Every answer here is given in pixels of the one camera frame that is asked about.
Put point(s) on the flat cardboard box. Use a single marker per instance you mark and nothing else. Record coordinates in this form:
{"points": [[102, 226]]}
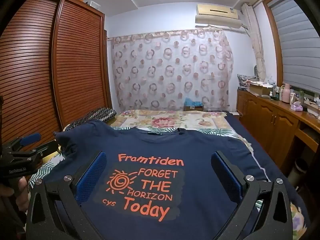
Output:
{"points": [[260, 89]]}

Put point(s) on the wooden slatted wardrobe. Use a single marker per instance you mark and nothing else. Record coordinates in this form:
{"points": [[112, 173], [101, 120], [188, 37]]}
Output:
{"points": [[75, 67]]}

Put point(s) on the person's left hand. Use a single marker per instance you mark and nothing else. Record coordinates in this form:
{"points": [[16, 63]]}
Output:
{"points": [[21, 192]]}

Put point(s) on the white storage box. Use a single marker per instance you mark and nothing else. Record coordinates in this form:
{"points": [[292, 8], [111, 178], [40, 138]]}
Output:
{"points": [[95, 3]]}

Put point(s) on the grey window blind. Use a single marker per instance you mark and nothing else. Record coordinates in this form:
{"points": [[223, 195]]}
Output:
{"points": [[295, 42]]}

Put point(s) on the black flat object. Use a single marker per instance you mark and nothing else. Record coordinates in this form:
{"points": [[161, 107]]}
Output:
{"points": [[215, 111]]}

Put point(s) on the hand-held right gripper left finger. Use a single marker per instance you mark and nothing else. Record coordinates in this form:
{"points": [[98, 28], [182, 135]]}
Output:
{"points": [[91, 180]]}

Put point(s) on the navy printed t-shirt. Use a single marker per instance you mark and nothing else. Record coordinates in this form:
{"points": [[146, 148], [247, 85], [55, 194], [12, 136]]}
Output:
{"points": [[160, 145]]}

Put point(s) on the circle-patterned sheer curtain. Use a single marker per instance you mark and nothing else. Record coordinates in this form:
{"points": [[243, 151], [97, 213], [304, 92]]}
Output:
{"points": [[170, 67]]}

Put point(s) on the tied beige curtain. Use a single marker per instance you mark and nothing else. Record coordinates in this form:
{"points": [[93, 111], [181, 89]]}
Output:
{"points": [[257, 45]]}

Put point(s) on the floral quilt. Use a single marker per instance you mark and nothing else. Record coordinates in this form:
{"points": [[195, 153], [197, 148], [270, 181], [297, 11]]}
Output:
{"points": [[298, 220]]}

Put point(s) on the navy bed sheet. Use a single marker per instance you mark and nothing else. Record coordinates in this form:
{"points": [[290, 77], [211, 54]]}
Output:
{"points": [[262, 142]]}

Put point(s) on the leaf-print sheet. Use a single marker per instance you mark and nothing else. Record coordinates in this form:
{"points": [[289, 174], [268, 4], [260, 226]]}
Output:
{"points": [[212, 131]]}

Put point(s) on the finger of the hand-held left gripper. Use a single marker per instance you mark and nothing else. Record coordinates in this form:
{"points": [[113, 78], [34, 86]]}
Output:
{"points": [[31, 138], [37, 152]]}

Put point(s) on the pink thermos jug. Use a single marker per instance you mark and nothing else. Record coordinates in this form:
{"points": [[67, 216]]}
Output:
{"points": [[286, 93]]}

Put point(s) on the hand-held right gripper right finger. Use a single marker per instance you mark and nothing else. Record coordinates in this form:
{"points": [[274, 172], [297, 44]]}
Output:
{"points": [[226, 177]]}

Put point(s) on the cardboard box with blue cloth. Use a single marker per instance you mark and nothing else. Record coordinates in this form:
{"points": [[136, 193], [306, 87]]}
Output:
{"points": [[193, 104]]}

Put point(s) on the beige air conditioner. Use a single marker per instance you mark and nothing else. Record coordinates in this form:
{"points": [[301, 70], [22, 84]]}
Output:
{"points": [[217, 11]]}

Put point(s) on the purple tissue pack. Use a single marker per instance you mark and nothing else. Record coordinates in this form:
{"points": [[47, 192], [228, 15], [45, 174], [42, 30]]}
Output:
{"points": [[296, 107]]}

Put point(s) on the dark circle-patterned pillow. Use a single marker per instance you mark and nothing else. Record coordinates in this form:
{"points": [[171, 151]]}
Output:
{"points": [[100, 113]]}

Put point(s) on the green bottle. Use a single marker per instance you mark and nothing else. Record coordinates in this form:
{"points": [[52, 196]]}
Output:
{"points": [[276, 93]]}

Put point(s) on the wooden sideboard cabinet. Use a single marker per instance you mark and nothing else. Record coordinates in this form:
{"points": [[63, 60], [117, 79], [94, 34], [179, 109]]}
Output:
{"points": [[270, 115]]}

